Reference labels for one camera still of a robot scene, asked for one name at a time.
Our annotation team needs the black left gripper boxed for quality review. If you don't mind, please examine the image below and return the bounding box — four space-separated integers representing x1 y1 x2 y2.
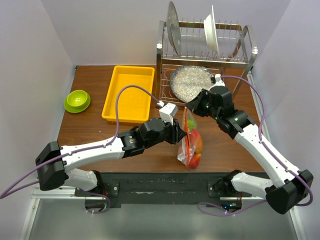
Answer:
144 116 187 150

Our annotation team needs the grey metal plate upright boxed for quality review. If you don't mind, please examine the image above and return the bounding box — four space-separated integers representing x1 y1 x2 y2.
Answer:
166 1 181 56

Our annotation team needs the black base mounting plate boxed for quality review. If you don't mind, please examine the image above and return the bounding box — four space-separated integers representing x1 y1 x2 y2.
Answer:
74 171 245 210

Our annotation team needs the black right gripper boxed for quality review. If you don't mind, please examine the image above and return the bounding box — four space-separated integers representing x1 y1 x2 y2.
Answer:
186 88 221 121

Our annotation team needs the aluminium frame rail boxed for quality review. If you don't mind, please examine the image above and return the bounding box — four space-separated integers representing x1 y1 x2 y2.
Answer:
20 172 306 240

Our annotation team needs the orange red fake mango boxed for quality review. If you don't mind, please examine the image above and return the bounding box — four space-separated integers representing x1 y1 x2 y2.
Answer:
190 129 203 154

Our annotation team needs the green fake fruit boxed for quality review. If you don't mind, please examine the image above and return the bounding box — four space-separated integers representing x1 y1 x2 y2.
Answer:
187 119 198 131

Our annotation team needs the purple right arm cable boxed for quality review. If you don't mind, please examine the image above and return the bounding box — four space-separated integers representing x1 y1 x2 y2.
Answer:
196 74 314 216

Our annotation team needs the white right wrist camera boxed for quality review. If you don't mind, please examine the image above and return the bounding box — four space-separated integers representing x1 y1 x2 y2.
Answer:
210 74 225 87

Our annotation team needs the yellow plastic tray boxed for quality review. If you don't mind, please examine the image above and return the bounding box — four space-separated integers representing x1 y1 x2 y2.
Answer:
101 65 155 124

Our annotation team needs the green plastic bowl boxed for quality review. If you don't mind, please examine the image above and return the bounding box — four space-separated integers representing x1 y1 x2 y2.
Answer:
63 89 91 114

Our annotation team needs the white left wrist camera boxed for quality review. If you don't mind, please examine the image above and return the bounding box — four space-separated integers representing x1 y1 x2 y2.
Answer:
159 102 179 125

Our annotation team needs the steel dish rack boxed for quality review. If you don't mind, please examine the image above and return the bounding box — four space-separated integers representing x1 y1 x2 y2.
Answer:
153 20 258 105

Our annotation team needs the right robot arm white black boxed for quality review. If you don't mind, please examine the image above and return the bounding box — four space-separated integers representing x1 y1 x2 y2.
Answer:
185 86 314 214

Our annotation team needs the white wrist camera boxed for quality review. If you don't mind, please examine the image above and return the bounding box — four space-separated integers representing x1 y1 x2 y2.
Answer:
159 102 179 125
210 74 225 87

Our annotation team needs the clear zip top bag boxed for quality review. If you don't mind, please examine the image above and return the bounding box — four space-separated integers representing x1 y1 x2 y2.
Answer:
177 107 203 169

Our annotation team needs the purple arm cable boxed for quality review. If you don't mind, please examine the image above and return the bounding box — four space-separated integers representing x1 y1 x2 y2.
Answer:
0 84 165 200
196 74 314 216

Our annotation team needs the red fake apple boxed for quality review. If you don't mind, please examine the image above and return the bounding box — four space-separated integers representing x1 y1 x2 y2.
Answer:
188 153 202 169

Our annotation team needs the white plate upright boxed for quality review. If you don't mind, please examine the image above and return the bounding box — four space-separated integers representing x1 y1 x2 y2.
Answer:
203 5 220 56

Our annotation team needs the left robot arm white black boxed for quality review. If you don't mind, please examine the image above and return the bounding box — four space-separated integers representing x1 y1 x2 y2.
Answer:
35 118 187 196

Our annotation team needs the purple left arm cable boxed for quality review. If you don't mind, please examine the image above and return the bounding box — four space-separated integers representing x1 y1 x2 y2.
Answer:
0 84 165 200

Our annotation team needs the speckled blue rim plate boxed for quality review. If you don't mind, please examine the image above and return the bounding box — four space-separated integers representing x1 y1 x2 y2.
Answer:
170 65 215 103

